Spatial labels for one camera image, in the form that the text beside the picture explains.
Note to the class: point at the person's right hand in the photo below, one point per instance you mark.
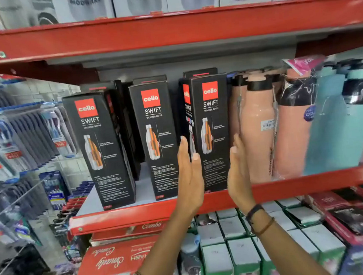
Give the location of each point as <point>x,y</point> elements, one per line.
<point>240,181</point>

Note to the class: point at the person's left hand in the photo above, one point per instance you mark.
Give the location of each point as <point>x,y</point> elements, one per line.
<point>189,186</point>

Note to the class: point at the person's left thumb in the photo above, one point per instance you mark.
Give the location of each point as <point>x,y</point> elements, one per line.
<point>197,166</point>

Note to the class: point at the person's right thumb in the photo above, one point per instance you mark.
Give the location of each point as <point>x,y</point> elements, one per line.
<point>233,161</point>

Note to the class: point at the black bottle box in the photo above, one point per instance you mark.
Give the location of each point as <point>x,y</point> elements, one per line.
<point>104,149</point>
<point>149,79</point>
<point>211,120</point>
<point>200,72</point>
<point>125,115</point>
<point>157,138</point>

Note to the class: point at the person's right forearm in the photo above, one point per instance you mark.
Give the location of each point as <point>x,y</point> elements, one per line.
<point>281,247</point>

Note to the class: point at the person's left forearm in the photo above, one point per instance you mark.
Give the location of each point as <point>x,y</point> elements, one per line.
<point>167,255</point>

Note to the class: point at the peach bottle with black lid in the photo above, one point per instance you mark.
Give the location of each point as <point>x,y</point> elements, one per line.
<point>234,105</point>
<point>259,134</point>

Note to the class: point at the red metal shelf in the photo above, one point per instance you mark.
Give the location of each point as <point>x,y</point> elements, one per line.
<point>269,189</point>
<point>171,31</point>

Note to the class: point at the white price sticker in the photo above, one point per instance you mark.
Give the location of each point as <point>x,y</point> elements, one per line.
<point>267,125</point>

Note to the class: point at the black wrist band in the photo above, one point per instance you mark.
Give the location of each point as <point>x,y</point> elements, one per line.
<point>253,212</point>

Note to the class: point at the plastic-wrapped pink bottle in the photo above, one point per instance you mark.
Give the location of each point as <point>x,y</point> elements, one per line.
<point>291,131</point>

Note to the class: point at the brown wrist band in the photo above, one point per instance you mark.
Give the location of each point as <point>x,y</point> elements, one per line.
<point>264,227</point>

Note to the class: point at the group of green white boxes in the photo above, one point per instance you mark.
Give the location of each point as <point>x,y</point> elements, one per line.
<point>242,242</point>

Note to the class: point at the red white combo box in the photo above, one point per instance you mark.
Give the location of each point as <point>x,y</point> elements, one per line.
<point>129,230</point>
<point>110,264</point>

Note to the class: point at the white bottle with grey cap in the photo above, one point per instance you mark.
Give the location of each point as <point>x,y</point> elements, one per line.
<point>191,263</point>

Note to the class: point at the teal bottle with black lid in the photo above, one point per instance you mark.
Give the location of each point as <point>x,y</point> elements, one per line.
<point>325,83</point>
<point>341,133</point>

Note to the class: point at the pink paper tag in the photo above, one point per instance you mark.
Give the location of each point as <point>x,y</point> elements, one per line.
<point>302,64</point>

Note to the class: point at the pile of red black boxes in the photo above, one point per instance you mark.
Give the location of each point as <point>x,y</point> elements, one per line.
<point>355,212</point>

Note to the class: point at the blue toothbrush box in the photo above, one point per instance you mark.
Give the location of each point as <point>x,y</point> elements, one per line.
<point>54,189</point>

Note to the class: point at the rack of toothbrush packs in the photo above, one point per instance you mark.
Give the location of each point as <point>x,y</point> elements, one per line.
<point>13,152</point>

